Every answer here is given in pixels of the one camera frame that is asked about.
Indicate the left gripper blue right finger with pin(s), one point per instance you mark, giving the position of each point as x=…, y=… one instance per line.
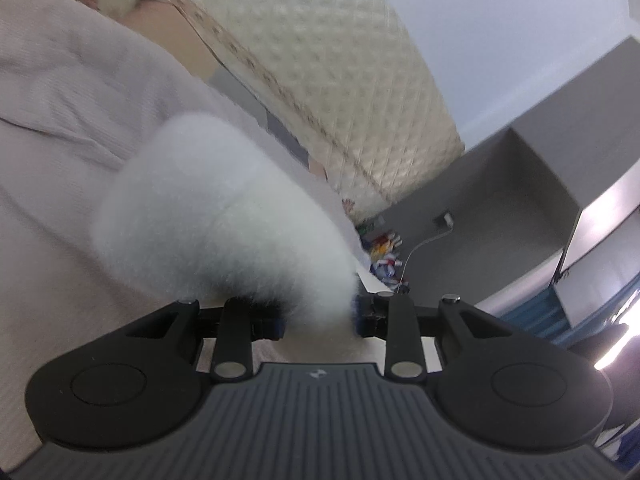
x=393, y=319

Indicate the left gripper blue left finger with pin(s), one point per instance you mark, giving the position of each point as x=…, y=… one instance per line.
x=241, y=323

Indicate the white sweater with blue stripes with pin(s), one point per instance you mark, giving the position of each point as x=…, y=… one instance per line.
x=201, y=212

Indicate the cream quilted headboard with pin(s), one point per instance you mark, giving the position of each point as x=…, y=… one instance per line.
x=347, y=80

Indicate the grey bed cover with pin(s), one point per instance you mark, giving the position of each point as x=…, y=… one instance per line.
x=80, y=94

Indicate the pink pillow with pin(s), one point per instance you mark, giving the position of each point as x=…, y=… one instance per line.
x=162, y=23

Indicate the grey wall cabinet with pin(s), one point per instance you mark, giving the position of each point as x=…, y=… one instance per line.
x=513, y=214

